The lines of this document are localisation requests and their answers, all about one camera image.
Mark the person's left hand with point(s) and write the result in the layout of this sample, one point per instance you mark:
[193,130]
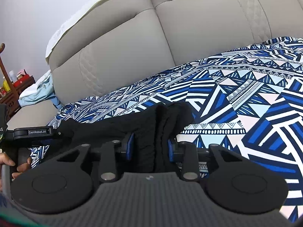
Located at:
[6,160]

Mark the blue white patterned cloth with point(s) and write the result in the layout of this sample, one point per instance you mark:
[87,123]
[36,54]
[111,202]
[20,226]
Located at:
[247,100]

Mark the red box on cabinet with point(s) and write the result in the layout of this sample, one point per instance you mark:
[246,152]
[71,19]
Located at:
[21,80]

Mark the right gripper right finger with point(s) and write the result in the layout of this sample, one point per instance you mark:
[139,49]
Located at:
[234,182]

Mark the white cloth on sofa back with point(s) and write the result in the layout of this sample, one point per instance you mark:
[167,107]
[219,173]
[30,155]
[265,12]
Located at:
[67,25]

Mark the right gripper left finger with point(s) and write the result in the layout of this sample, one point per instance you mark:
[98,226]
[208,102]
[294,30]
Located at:
[68,180]

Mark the brown wooden cabinet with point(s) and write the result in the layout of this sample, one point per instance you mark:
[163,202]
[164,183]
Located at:
[10,99]

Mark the black pants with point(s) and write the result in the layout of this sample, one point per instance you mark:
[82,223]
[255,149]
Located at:
[151,128]

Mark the yellow box on cabinet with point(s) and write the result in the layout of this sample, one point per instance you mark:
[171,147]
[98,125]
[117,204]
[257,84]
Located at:
[6,86]

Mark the beige leather sofa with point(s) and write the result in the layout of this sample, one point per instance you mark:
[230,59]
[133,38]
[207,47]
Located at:
[123,41]

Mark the light blue clothes pile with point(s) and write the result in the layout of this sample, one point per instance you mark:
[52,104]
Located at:
[42,90]

